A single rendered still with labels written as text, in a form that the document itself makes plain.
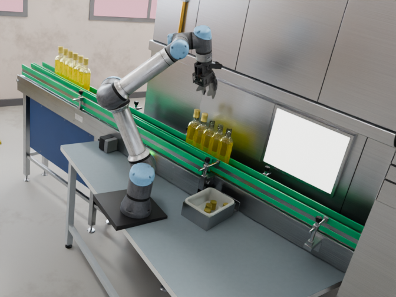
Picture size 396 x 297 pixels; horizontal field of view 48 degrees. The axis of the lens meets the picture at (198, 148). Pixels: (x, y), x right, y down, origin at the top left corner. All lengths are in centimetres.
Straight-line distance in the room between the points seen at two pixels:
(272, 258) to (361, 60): 98
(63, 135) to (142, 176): 130
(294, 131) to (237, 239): 61
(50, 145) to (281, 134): 180
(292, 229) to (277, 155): 40
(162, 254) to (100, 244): 126
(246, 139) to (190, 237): 65
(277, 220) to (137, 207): 70
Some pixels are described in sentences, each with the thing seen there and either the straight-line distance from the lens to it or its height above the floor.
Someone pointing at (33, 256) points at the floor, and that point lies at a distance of 314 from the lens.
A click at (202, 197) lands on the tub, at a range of 234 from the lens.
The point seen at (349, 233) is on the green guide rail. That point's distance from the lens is 214.
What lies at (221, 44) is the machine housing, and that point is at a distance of 250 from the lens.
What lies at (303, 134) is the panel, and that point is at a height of 123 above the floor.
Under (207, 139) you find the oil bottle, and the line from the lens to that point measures 242.
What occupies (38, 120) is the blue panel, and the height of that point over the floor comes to 60.
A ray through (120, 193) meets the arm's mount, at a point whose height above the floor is 78.
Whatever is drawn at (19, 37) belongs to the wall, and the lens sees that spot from 512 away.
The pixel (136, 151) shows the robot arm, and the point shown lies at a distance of 217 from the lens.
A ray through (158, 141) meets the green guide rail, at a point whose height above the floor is 95.
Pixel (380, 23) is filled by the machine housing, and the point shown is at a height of 182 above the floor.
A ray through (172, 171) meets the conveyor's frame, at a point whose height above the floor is 83.
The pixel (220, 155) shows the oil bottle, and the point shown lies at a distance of 239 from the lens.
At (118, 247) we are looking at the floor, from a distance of 321.
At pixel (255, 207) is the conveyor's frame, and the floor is 83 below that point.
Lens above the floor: 203
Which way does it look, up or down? 25 degrees down
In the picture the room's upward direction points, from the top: 11 degrees clockwise
